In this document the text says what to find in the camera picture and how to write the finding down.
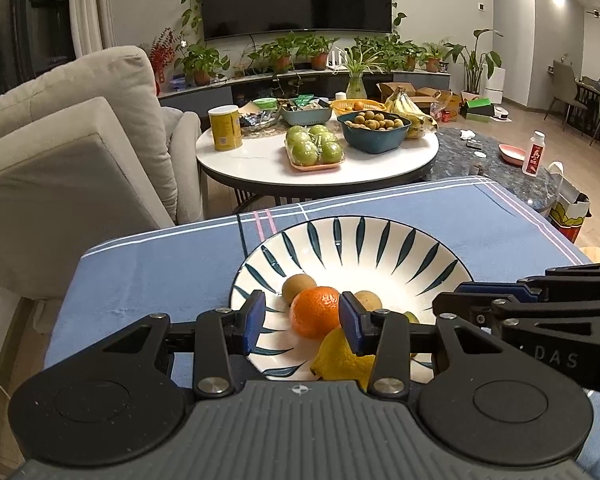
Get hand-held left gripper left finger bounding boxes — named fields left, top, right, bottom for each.
left=87, top=290, right=268, bottom=396

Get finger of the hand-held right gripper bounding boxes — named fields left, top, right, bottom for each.
left=432, top=291, right=600, bottom=333
left=455, top=262, right=600, bottom=297

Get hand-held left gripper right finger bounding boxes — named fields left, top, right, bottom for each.
left=339, top=290, right=518, bottom=397

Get brown kiwi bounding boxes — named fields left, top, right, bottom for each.
left=282, top=274, right=315, bottom=306
left=354, top=290, right=383, bottom=312

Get yellow lemon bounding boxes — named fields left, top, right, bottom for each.
left=310, top=327, right=377, bottom=391

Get dark orange mandarin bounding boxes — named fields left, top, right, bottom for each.
left=289, top=286, right=342, bottom=339

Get white blue-striped bowl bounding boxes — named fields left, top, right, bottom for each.
left=229, top=215, right=476, bottom=381

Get paper shopping bag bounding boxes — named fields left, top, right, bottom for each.
left=547, top=161, right=592, bottom=245

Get blue striped tablecloth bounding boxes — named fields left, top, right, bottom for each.
left=44, top=176, right=600, bottom=480

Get white bottle red label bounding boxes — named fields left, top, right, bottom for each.
left=522, top=131, right=546, bottom=177

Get dark marble round table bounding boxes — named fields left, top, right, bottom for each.
left=422, top=127, right=563, bottom=211

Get white round coffee table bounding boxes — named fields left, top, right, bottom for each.
left=196, top=110, right=440, bottom=201

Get pink foam tray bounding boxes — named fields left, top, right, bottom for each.
left=285, top=127, right=347, bottom=172

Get dark blue bowl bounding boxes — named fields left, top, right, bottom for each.
left=337, top=111, right=412, bottom=155

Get green box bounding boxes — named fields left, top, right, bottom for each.
left=460, top=99, right=496, bottom=121

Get yellow can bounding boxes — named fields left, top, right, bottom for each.
left=208, top=105, right=243, bottom=152

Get red packets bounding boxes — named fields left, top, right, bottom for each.
left=432, top=102, right=461, bottom=123

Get plate of wrapped candies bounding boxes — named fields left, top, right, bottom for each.
left=240, top=110, right=286, bottom=133

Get pile of longans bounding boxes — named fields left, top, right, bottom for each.
left=344, top=112, right=406, bottom=131

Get banana bunch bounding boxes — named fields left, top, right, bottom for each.
left=384, top=87, right=438, bottom=139

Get white vacuum dock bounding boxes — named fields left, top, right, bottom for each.
left=482, top=67, right=506, bottom=106

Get grey-blue plastic basket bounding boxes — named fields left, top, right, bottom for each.
left=280, top=97, right=333, bottom=127

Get open cardboard box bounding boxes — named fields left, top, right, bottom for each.
left=415, top=87, right=461, bottom=111
left=377, top=81, right=416, bottom=103

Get yellow plastic basket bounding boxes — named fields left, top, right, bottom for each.
left=330, top=99, right=387, bottom=113

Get grey cushion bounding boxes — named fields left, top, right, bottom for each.
left=160, top=105, right=183, bottom=136

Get grey television cabinet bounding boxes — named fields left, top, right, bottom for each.
left=157, top=67, right=452, bottom=111

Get tall leafy floor plant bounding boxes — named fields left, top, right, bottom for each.
left=445, top=29, right=503, bottom=96

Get glass vase with plant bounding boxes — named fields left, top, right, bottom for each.
left=340, top=47, right=381, bottom=99

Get beige sofa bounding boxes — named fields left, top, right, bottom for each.
left=0, top=45, right=203, bottom=301

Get row of potted plants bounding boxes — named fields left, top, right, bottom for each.
left=175, top=32, right=451, bottom=87

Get red berry decoration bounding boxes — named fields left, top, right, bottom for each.
left=150, top=27, right=178, bottom=86

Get white curtain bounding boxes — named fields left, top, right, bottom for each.
left=69, top=0, right=113, bottom=53

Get dark glass window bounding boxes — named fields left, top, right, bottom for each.
left=0, top=0, right=76, bottom=106

